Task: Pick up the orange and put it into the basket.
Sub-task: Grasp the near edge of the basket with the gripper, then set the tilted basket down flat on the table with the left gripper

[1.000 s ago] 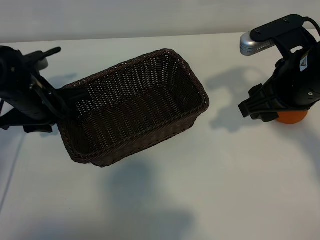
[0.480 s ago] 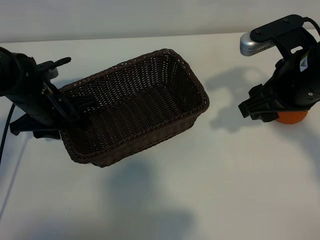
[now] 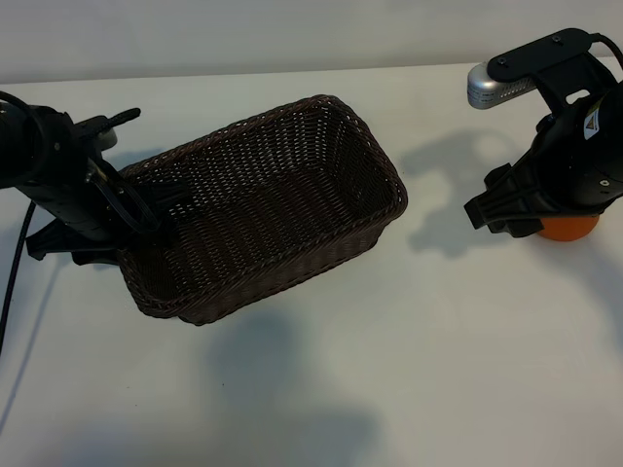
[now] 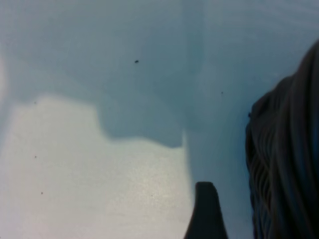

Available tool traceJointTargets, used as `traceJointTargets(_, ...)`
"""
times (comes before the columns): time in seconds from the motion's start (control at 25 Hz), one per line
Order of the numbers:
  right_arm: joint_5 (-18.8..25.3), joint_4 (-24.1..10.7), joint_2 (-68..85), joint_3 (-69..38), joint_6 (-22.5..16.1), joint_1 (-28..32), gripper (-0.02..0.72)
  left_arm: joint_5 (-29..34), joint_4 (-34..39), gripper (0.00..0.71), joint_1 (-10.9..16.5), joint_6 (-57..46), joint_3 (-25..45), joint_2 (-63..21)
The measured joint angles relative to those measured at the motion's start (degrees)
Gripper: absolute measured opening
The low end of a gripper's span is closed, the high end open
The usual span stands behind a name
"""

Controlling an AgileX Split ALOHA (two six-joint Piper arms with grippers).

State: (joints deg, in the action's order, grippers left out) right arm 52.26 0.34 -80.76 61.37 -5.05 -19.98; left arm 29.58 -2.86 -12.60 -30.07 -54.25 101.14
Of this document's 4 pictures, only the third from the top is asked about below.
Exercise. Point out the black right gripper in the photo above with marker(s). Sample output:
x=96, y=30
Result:
x=574, y=165

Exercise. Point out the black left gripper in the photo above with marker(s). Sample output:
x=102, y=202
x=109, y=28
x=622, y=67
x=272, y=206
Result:
x=73, y=194

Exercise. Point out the orange fruit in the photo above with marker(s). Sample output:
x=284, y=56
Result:
x=567, y=231

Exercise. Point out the dark brown wicker basket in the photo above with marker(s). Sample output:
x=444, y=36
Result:
x=292, y=219

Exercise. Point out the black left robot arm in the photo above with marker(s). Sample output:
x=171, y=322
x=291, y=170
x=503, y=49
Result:
x=14, y=146

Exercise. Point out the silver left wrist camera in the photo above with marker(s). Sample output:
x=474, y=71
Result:
x=109, y=137

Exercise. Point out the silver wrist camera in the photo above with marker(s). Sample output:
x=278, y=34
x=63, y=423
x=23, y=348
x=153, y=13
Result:
x=109, y=137
x=487, y=90

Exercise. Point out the black left camera mount bracket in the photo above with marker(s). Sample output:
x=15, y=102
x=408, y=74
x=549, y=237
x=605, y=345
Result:
x=85, y=127

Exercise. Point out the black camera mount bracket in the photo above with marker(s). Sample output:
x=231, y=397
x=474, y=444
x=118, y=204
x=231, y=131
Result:
x=535, y=53
x=85, y=127

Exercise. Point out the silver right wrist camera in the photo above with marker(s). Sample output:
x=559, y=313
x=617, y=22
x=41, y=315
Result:
x=487, y=90

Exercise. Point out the black right camera mount bracket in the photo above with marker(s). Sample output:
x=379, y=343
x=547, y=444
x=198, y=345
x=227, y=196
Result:
x=535, y=53

